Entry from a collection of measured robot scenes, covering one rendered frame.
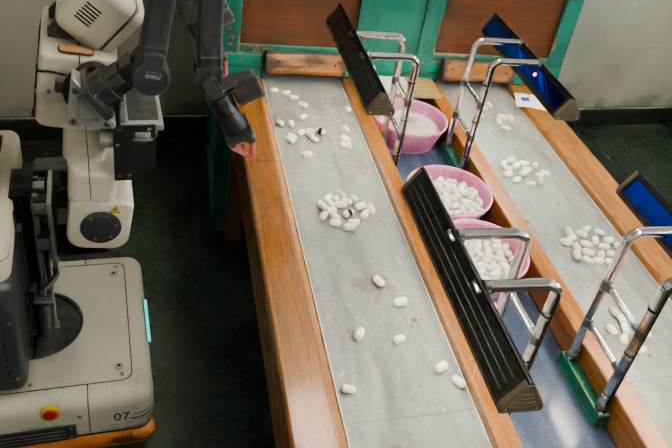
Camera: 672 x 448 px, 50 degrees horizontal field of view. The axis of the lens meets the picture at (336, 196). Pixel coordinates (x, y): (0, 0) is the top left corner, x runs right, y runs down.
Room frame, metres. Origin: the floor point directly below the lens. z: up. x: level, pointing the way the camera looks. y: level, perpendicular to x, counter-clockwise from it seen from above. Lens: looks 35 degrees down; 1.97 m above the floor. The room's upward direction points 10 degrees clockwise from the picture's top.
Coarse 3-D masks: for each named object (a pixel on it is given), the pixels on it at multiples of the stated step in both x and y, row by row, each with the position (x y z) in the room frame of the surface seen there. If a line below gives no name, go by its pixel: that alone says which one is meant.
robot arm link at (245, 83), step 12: (240, 72) 1.49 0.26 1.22; (252, 72) 1.48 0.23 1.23; (204, 84) 1.41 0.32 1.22; (216, 84) 1.42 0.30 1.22; (228, 84) 1.45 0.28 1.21; (240, 84) 1.46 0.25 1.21; (252, 84) 1.46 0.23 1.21; (216, 96) 1.42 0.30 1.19; (240, 96) 1.45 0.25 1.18; (252, 96) 1.46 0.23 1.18
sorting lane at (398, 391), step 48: (288, 96) 2.32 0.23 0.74; (336, 96) 2.38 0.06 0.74; (288, 144) 2.00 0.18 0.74; (336, 144) 2.05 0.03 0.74; (384, 192) 1.82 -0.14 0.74; (336, 240) 1.55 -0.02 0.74; (384, 240) 1.58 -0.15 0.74; (336, 288) 1.36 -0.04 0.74; (384, 288) 1.39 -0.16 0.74; (336, 336) 1.19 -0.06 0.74; (384, 336) 1.22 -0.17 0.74; (432, 336) 1.25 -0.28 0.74; (336, 384) 1.05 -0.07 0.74; (384, 384) 1.08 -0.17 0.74; (432, 384) 1.10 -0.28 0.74; (384, 432) 0.95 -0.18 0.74; (432, 432) 0.97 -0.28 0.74; (480, 432) 0.99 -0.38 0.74
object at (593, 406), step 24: (624, 240) 1.28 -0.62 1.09; (600, 288) 1.28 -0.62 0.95; (624, 312) 1.19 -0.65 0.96; (648, 312) 1.13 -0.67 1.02; (576, 336) 1.28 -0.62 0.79; (600, 336) 1.23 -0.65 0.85; (576, 360) 1.28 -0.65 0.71; (624, 360) 1.13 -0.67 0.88; (576, 384) 1.21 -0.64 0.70; (600, 408) 1.13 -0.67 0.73
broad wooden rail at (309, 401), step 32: (256, 128) 2.02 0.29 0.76; (256, 160) 1.83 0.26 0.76; (256, 192) 1.67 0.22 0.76; (288, 192) 1.74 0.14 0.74; (256, 224) 1.53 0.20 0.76; (288, 224) 1.55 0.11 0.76; (256, 256) 1.46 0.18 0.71; (288, 256) 1.42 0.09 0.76; (256, 288) 1.42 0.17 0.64; (288, 288) 1.30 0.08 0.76; (288, 320) 1.19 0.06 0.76; (288, 352) 1.10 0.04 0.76; (320, 352) 1.12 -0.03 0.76; (288, 384) 1.01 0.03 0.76; (320, 384) 1.03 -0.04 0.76; (288, 416) 0.93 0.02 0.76; (320, 416) 0.94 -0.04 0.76
